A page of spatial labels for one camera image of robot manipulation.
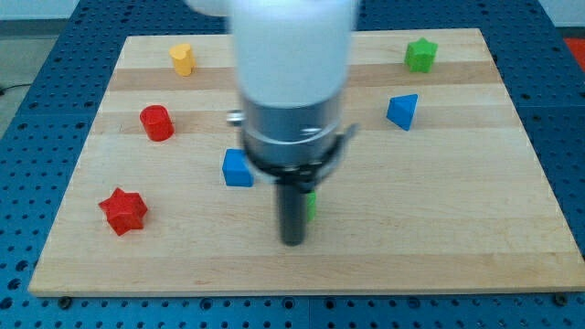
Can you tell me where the wooden board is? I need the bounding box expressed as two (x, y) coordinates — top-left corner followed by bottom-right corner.
(28, 29), (584, 297)

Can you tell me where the yellow heart block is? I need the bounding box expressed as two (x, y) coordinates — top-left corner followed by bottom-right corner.
(169, 43), (197, 77)

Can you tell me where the green star block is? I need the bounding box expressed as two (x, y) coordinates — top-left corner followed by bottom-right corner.
(404, 37), (438, 73)

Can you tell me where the blue triangular prism block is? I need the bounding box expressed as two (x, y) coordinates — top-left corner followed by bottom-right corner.
(386, 94), (419, 131)

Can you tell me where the red cylinder block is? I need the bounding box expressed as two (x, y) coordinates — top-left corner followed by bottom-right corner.
(139, 105), (175, 142)

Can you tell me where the black cable on floor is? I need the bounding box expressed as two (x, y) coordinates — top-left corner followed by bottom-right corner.
(0, 82), (31, 96)

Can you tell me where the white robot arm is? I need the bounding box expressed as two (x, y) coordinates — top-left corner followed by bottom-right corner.
(186, 0), (358, 246)

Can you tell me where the green block behind rod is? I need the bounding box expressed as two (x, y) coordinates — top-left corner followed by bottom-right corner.
(306, 191), (316, 222)

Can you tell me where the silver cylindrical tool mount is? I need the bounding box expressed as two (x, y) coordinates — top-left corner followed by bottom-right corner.
(227, 95), (359, 191)

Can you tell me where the red star block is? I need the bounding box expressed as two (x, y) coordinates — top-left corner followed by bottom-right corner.
(98, 187), (148, 236)

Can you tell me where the blue cube block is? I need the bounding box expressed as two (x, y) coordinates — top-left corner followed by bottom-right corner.
(222, 149), (254, 187)

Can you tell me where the red object at right edge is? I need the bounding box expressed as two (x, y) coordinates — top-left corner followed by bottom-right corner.
(564, 37), (585, 70)

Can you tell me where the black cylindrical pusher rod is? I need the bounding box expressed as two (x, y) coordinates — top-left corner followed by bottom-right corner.
(276, 184), (307, 246)

